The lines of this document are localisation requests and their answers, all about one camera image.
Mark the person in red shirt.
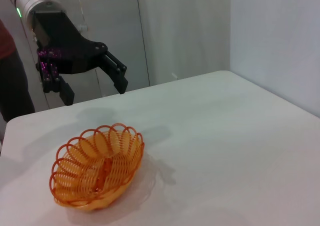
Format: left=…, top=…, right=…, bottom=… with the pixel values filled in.
left=0, top=18, right=36, bottom=124

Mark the orange woven plastic basket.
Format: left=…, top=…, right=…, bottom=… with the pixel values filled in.
left=49, top=122, right=146, bottom=207

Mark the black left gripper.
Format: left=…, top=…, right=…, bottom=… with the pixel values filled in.
left=29, top=9, right=129, bottom=106

